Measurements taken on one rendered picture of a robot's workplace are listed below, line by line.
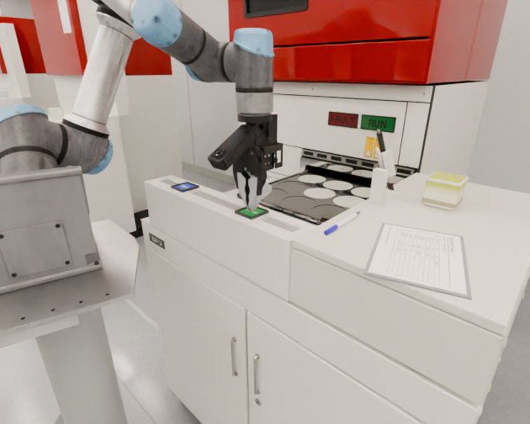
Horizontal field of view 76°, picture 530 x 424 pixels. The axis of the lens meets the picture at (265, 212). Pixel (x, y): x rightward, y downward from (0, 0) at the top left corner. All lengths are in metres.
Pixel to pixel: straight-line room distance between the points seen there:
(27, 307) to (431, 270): 0.76
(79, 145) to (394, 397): 0.90
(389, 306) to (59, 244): 0.69
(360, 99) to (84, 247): 0.93
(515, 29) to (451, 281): 2.15
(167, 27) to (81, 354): 0.80
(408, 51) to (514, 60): 1.53
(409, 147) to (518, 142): 1.50
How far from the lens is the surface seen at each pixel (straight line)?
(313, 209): 0.95
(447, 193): 0.86
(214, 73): 0.74
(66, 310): 0.80
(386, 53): 1.13
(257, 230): 0.70
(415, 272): 0.58
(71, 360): 1.06
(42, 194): 0.84
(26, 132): 0.95
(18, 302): 0.88
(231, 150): 0.66
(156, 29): 0.64
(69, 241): 0.88
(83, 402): 1.16
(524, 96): 2.58
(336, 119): 1.26
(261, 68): 0.68
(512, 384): 1.97
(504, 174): 2.65
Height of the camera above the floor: 1.26
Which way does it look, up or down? 23 degrees down
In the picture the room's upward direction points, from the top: straight up
